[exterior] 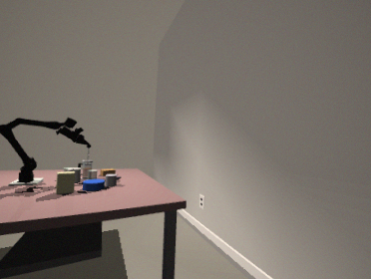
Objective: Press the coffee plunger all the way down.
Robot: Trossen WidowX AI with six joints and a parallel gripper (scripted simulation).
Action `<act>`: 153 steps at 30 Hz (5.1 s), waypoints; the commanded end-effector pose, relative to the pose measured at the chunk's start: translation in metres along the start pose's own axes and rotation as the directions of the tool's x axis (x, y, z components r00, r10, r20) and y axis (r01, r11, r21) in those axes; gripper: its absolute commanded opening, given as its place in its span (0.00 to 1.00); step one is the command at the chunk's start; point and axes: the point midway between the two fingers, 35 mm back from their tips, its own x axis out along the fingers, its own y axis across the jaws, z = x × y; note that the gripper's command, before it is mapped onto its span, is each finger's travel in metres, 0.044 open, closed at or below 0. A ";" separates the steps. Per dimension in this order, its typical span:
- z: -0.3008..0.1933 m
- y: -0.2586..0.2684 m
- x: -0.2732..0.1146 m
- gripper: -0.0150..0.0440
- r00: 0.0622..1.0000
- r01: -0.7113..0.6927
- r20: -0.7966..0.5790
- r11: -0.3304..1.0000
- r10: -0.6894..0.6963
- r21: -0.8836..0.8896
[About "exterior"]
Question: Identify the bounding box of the blue short cylinder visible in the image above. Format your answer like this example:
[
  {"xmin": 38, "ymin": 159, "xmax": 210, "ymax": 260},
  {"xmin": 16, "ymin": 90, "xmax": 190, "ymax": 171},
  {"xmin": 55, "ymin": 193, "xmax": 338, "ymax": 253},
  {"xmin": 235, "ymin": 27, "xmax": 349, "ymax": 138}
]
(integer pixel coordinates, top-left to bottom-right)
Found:
[{"xmin": 83, "ymin": 179, "xmax": 105, "ymax": 191}]

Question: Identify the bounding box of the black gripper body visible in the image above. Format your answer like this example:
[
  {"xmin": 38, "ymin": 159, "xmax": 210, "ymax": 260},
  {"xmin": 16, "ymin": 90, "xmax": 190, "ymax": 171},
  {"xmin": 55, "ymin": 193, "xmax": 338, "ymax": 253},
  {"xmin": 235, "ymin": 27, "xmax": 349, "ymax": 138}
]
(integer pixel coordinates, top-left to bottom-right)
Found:
[{"xmin": 66, "ymin": 131, "xmax": 83, "ymax": 142}]

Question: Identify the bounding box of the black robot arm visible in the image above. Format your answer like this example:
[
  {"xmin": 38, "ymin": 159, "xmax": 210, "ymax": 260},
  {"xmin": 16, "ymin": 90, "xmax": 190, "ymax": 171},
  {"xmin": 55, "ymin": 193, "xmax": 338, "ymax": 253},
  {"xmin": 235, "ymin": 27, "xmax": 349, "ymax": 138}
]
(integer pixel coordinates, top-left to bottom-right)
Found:
[{"xmin": 0, "ymin": 117, "xmax": 77, "ymax": 182}]

